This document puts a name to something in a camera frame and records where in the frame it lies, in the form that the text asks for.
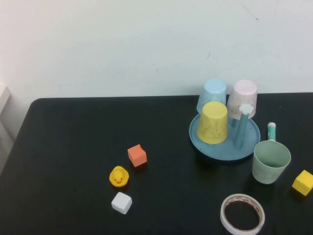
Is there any light green plastic cup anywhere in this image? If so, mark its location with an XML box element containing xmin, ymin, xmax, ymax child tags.
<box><xmin>252</xmin><ymin>141</ymin><xmax>292</xmax><ymax>185</ymax></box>

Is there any yellow plastic cup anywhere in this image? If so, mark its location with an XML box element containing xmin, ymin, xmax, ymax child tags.
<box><xmin>196</xmin><ymin>101</ymin><xmax>228</xmax><ymax>144</ymax></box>

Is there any light blue plastic cup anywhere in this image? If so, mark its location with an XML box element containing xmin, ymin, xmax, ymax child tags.
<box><xmin>196</xmin><ymin>78</ymin><xmax>227</xmax><ymax>115</ymax></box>

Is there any blue cup stand with pegs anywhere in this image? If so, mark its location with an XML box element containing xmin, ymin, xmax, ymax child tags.
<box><xmin>188</xmin><ymin>103</ymin><xmax>261</xmax><ymax>162</ymax></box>

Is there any light pink plastic cup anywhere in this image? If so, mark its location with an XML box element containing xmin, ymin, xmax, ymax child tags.
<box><xmin>225</xmin><ymin>79</ymin><xmax>258</xmax><ymax>120</ymax></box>

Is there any orange cube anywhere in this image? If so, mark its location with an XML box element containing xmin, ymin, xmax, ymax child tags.
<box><xmin>127</xmin><ymin>143</ymin><xmax>148</xmax><ymax>168</ymax></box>

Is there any yellow rubber duck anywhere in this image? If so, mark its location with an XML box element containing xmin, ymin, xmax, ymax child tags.
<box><xmin>109</xmin><ymin>165</ymin><xmax>130</xmax><ymax>188</ymax></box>

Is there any white cube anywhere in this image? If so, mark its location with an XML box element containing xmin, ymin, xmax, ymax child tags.
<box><xmin>111</xmin><ymin>191</ymin><xmax>133</xmax><ymax>215</ymax></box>

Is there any green and white glue stick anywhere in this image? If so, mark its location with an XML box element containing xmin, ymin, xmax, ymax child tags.
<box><xmin>267</xmin><ymin>122</ymin><xmax>278</xmax><ymax>142</ymax></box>

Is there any white tape roll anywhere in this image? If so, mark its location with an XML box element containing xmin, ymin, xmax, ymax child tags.
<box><xmin>220</xmin><ymin>193</ymin><xmax>266</xmax><ymax>235</ymax></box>

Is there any yellow cube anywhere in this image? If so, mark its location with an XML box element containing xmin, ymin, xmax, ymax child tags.
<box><xmin>291</xmin><ymin>169</ymin><xmax>313</xmax><ymax>196</ymax></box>

